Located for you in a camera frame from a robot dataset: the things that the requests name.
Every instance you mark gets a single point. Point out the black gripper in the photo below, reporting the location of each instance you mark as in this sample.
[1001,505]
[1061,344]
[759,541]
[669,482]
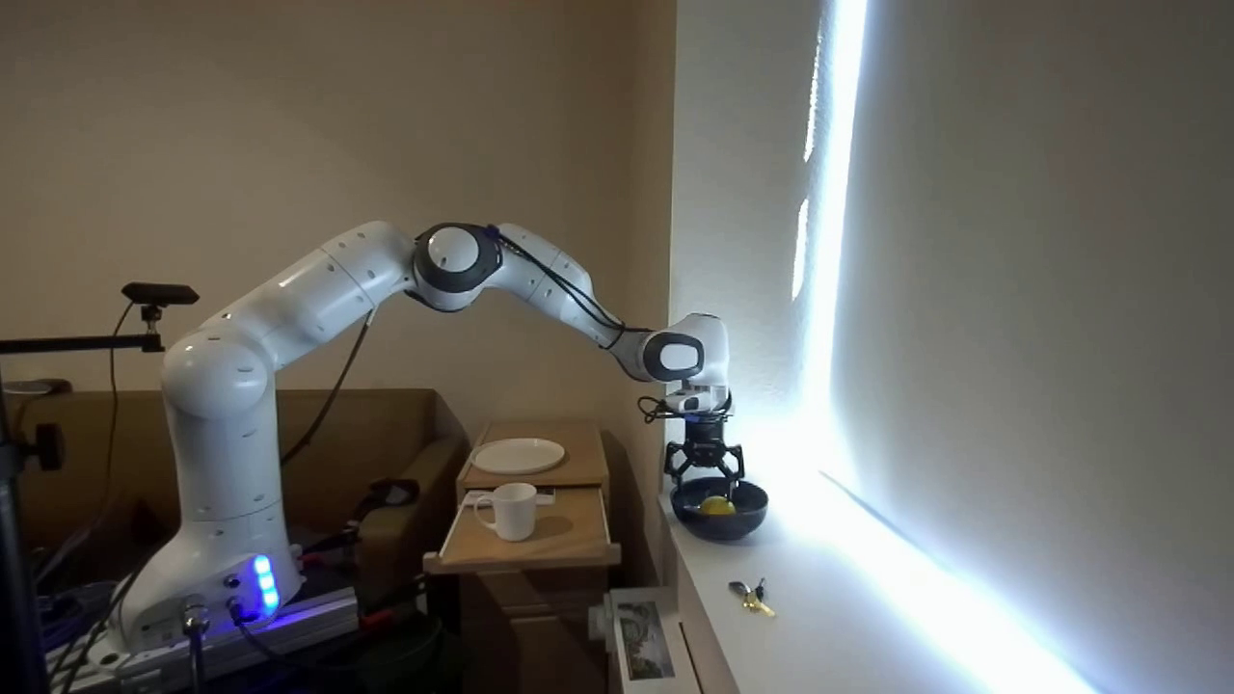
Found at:
[704,446]

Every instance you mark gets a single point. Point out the yellow lemon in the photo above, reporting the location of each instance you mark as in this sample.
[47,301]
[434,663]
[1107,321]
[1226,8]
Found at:
[719,505]

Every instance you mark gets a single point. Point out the wooden top drawer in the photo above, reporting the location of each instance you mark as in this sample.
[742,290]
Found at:
[570,531]

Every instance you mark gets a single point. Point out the white cup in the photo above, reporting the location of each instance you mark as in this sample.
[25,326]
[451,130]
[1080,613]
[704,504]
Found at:
[511,509]

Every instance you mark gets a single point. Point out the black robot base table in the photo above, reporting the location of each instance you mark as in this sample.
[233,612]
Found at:
[316,641]

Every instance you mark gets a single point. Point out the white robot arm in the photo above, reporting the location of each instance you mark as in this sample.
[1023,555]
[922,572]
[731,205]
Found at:
[220,390]

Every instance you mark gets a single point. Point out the wooden drawer cabinet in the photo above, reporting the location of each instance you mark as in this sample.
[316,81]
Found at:
[523,603]

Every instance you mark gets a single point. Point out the dark blue bowl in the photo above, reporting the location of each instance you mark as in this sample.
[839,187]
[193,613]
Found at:
[724,531]

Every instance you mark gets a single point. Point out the small keys on sill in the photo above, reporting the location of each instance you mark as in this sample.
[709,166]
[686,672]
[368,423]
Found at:
[749,594]

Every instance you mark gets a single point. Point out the white round plate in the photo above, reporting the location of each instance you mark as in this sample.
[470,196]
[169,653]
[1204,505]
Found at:
[520,457]

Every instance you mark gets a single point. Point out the white radiator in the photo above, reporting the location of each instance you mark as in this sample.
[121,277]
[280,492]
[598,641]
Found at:
[645,641]

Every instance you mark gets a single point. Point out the black camera on stand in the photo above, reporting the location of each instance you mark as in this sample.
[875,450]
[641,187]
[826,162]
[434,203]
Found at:
[154,297]

